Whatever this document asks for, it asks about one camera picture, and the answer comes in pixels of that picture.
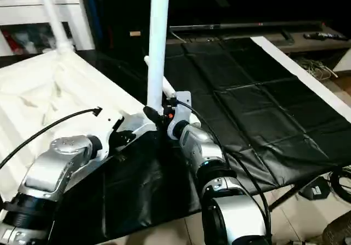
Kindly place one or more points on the small tan block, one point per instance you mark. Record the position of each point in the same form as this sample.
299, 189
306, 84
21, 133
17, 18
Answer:
135, 34

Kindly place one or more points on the black metal rail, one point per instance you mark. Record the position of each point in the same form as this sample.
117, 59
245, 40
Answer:
247, 26

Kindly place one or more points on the black remote control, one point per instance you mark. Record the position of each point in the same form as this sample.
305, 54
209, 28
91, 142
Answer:
326, 36

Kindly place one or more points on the white glass-door cabinet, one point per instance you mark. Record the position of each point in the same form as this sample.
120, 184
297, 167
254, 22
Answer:
71, 15

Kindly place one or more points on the white plastic table top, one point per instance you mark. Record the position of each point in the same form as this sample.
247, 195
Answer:
55, 97

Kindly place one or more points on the black metal stand tube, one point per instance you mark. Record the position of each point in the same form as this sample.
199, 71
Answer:
290, 195

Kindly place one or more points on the white plastic table leg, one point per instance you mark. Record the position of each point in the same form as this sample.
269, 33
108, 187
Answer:
158, 42
169, 89
55, 15

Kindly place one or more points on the white edge strip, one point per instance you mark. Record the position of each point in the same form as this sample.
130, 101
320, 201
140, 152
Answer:
307, 75

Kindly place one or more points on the black box white label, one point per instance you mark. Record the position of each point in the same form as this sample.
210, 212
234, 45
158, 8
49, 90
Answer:
315, 189

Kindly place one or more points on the black work mat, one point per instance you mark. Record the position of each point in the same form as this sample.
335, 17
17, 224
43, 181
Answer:
258, 108

